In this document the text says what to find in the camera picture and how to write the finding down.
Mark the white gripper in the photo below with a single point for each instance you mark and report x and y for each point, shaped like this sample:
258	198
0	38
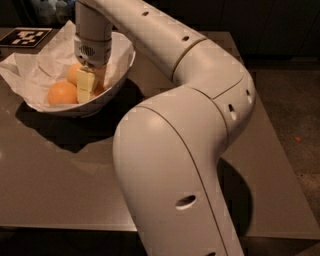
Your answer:
93	51

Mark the orange fruit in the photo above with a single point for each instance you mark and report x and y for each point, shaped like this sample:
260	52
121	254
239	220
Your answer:
98	90
71	75
62	92

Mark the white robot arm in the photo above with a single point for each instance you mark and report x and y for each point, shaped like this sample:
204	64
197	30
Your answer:
166	149

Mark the white bowl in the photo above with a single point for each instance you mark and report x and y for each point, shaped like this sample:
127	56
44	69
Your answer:
51	66

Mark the orange fruit back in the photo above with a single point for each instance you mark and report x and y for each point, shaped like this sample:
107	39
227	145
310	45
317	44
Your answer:
71	75

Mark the white crumpled paper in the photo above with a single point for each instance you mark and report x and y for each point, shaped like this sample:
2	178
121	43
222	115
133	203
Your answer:
16	68

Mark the black white marker tag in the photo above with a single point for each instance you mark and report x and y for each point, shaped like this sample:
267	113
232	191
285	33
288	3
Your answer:
22	37

